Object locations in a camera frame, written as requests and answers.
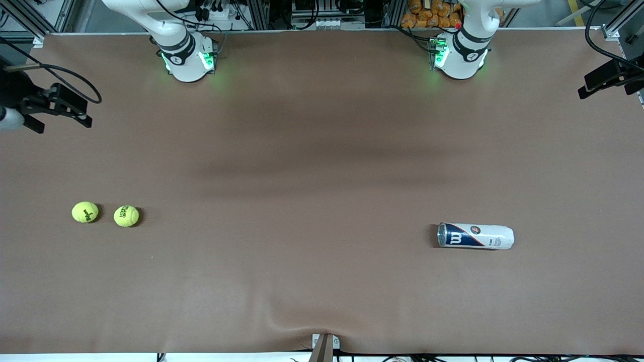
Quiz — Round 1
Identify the yellow tennis ball Wilson print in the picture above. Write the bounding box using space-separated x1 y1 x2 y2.
71 201 100 224

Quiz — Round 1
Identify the yellow tennis ball Roland Garros print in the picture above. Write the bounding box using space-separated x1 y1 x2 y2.
113 205 140 228

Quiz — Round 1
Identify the blue white tennis ball can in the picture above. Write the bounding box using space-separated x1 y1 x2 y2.
437 222 515 250

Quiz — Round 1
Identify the white power strip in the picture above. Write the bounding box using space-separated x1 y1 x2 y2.
196 0 237 21

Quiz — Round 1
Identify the orange packaged goods pile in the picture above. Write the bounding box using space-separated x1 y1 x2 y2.
401 0 463 29

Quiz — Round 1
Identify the white terminal strip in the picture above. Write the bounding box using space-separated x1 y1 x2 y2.
314 18 366 29

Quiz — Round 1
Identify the brown table mat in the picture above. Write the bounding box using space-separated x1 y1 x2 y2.
0 28 644 355

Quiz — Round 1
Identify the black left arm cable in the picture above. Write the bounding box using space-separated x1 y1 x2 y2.
585 0 644 69

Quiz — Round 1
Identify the aluminium frame profile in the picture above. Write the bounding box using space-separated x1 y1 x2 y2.
601 0 644 42
0 0 76 48

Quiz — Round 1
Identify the aluminium frame post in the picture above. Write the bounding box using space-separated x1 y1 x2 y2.
250 0 270 30
383 0 406 28

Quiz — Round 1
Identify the grey metal clamp bracket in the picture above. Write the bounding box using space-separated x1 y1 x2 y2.
308 333 341 362

